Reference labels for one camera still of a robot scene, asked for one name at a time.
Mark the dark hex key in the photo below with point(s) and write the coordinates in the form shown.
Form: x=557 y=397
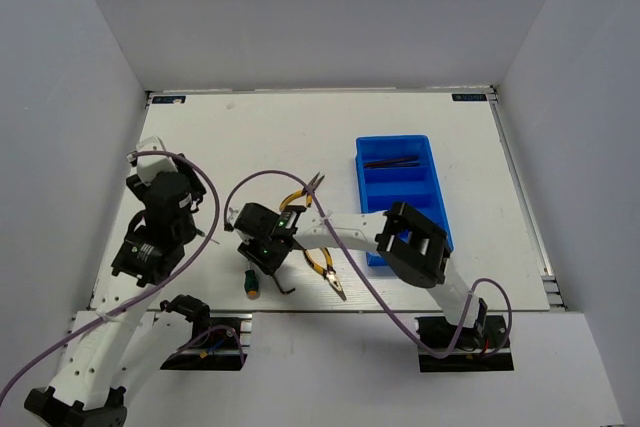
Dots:
x=281 y=287
x=400 y=159
x=392 y=165

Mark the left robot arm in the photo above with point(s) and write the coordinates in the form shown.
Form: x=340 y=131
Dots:
x=103 y=373

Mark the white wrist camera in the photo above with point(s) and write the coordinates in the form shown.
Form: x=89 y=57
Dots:
x=230 y=219
x=148 y=160

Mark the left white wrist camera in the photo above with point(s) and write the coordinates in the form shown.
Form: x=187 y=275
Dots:
x=148 y=160

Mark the upper yellow black pliers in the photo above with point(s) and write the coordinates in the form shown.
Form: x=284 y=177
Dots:
x=303 y=194

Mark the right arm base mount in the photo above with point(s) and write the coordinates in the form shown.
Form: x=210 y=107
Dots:
x=470 y=354

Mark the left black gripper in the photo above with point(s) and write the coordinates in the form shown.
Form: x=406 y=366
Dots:
x=198 y=188

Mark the thin green precision screwdriver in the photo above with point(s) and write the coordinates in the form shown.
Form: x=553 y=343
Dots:
x=203 y=234

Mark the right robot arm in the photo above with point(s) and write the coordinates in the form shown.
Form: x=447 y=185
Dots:
x=415 y=248

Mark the right blue table label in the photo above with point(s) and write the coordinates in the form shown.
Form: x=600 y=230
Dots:
x=469 y=97

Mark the left blue table label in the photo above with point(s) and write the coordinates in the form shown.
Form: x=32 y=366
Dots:
x=168 y=99

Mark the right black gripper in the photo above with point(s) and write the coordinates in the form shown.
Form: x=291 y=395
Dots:
x=270 y=266

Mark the yellow black pliers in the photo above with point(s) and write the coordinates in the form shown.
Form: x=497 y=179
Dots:
x=326 y=271
x=303 y=194

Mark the blue divided plastic bin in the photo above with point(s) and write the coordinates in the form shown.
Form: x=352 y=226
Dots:
x=378 y=189

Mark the green orange stubby screwdriver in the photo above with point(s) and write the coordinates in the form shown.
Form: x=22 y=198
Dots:
x=251 y=284

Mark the blue table label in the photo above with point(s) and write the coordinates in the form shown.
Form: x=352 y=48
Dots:
x=469 y=97
x=168 y=99

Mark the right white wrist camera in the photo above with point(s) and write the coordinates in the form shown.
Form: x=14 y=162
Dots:
x=230 y=219

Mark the lower yellow black pliers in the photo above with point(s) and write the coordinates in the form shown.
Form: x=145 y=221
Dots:
x=326 y=271

